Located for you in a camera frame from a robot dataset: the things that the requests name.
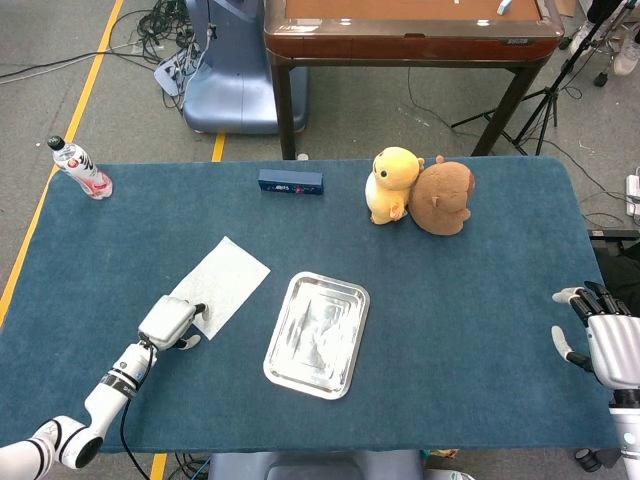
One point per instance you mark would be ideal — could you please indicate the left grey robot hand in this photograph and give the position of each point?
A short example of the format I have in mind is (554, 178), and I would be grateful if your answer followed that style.
(165, 322)

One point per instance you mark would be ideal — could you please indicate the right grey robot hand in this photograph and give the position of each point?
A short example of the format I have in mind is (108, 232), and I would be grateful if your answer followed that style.
(617, 350)

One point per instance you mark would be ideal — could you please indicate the white paper napkin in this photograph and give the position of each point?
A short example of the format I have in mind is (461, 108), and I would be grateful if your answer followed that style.
(227, 280)

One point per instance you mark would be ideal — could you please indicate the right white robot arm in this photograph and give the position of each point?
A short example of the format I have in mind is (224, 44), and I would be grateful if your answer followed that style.
(627, 430)

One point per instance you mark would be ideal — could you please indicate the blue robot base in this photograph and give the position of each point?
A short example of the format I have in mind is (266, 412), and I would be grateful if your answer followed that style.
(235, 90)

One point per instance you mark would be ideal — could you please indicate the silver metal tray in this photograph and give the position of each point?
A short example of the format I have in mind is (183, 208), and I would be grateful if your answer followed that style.
(320, 335)

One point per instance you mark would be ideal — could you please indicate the blue tablecloth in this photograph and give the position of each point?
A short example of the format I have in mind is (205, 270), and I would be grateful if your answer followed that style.
(150, 225)

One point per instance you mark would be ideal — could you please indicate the black caster wheel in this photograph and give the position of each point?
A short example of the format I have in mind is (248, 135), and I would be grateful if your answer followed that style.
(587, 459)

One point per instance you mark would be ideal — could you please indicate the white power strip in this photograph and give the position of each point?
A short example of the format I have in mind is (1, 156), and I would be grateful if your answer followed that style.
(633, 195)

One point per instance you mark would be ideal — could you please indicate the clear plastic drink bottle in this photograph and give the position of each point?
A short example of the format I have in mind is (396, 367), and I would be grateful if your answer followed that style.
(82, 167)

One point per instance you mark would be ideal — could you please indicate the dark blue printed box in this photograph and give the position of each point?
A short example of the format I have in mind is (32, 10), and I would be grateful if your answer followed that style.
(290, 182)

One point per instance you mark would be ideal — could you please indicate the grey blue robot torso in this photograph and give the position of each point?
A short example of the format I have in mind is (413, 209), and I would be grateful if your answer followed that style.
(310, 467)

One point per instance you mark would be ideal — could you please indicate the brown plush toy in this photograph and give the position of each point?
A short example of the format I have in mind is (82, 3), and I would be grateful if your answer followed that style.
(442, 200)

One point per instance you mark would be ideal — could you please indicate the grey power strip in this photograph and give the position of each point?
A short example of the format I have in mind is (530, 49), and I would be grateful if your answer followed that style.
(172, 72)

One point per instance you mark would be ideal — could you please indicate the black tripod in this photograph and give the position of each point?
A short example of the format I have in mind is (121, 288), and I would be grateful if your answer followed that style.
(553, 95)

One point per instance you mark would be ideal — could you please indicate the yellow plush toy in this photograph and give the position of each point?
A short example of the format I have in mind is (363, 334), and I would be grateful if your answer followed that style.
(392, 185)

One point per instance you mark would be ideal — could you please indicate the white sneaker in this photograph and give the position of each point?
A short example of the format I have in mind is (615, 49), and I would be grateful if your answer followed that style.
(580, 39)
(626, 55)

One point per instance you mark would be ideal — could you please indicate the brown mahjong table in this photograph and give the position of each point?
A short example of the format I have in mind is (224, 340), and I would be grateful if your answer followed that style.
(400, 47)

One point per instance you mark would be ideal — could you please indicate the white blue mahjong tile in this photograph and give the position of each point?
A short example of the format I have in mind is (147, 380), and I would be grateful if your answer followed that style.
(504, 6)

